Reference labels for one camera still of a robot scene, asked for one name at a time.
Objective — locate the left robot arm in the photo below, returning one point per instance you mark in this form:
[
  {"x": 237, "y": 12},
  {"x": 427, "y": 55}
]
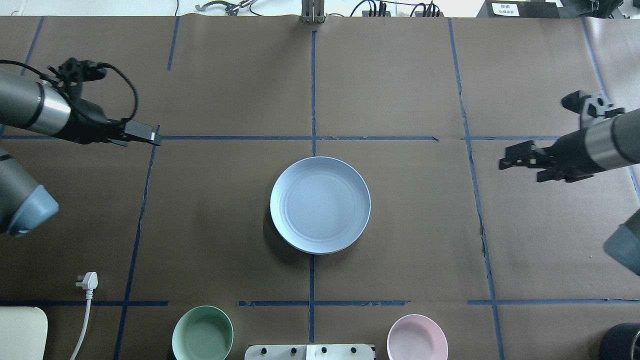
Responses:
[{"x": 94, "y": 186}]

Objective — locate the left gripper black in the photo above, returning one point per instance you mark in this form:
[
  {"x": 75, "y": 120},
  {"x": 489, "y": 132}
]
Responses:
[{"x": 86, "y": 122}]

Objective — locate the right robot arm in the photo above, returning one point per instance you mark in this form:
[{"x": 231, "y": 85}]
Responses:
[{"x": 606, "y": 143}]

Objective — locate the white toaster cord plug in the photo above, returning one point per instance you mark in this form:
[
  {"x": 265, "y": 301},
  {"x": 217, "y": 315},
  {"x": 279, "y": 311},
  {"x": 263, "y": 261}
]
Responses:
[{"x": 88, "y": 283}]

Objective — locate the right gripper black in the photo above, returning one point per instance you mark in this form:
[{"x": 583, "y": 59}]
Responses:
[{"x": 571, "y": 150}]

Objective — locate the black power box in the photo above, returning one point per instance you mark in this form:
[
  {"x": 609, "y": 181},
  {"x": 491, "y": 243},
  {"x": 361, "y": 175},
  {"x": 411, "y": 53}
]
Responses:
[{"x": 518, "y": 9}]

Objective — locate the blue plate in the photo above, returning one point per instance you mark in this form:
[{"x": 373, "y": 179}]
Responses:
[{"x": 320, "y": 205}]

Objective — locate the pink bowl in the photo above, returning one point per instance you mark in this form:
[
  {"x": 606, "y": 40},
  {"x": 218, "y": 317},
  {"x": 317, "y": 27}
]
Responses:
[{"x": 416, "y": 337}]

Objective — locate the green bowl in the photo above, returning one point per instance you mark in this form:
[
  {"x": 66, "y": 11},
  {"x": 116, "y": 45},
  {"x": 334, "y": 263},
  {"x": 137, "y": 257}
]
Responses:
[{"x": 203, "y": 333}]

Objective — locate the aluminium frame post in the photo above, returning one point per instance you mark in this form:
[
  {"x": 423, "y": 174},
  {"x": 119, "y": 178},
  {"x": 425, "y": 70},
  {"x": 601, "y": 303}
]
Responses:
[{"x": 313, "y": 12}]

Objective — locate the blue saucepan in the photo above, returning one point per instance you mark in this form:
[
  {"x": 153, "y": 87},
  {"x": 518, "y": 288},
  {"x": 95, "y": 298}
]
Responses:
[{"x": 621, "y": 342}]

